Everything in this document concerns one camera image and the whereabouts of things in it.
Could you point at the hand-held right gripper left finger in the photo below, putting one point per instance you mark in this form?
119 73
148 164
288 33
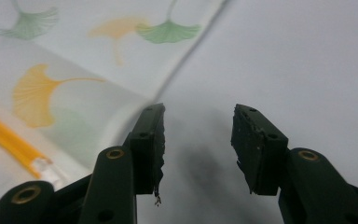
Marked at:
144 149

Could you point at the white leaf-print mesh laundry bag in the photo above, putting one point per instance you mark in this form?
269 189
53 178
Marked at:
74 46

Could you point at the white table mat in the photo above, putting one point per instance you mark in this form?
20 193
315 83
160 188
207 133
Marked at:
276 62

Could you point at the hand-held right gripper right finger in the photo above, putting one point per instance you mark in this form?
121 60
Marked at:
261 155

